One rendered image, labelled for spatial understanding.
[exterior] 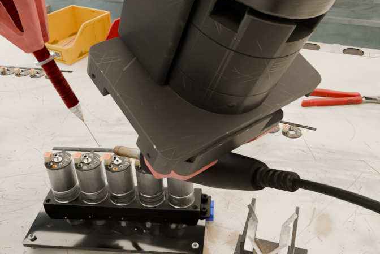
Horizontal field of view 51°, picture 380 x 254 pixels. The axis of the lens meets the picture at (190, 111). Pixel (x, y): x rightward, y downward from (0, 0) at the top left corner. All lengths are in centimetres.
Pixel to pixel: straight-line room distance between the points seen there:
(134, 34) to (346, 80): 51
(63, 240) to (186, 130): 24
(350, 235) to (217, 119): 26
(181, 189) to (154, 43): 22
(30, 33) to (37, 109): 31
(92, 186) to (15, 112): 26
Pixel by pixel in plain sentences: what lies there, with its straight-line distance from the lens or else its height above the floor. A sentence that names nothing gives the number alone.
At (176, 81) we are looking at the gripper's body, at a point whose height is 96.
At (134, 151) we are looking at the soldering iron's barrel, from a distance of 30.
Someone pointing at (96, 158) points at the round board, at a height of 81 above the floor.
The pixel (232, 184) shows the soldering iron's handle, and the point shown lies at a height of 90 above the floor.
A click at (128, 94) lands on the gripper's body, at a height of 96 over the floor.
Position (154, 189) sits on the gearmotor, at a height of 79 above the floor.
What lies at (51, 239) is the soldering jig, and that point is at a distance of 39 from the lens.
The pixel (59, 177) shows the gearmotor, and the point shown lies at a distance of 39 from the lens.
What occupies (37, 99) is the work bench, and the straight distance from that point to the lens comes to 63.
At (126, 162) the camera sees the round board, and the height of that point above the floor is 81.
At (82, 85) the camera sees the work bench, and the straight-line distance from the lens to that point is 65.
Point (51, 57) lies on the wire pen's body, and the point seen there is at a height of 92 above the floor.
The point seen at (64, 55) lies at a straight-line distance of 72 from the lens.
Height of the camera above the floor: 104
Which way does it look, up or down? 32 degrees down
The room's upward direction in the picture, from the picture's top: 2 degrees counter-clockwise
